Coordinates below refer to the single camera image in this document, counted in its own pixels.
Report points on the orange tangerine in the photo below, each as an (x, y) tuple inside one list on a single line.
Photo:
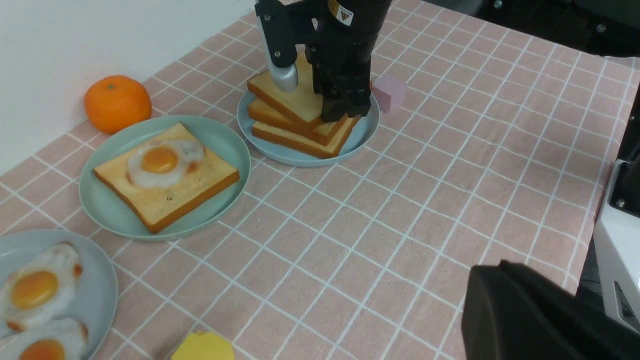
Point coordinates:
[(117, 102)]

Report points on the light blue bread plate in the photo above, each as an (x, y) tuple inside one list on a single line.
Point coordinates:
[(362, 133)]

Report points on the yellow cube block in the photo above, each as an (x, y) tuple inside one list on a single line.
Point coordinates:
[(204, 346)]

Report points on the grey-blue egg plate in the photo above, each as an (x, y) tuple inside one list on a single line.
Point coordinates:
[(96, 298)]

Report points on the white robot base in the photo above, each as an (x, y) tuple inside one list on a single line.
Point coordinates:
[(616, 234)]

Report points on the teal green centre plate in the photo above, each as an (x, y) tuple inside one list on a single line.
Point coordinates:
[(105, 208)]

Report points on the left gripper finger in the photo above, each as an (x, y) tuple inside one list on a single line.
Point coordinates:
[(512, 312)]

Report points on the pink cube block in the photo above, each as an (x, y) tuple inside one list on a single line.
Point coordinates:
[(390, 92)]

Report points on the fried egg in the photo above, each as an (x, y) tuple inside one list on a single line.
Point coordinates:
[(41, 289), (58, 339), (164, 163)]

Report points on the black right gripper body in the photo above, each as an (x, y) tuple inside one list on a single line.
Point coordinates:
[(341, 55)]

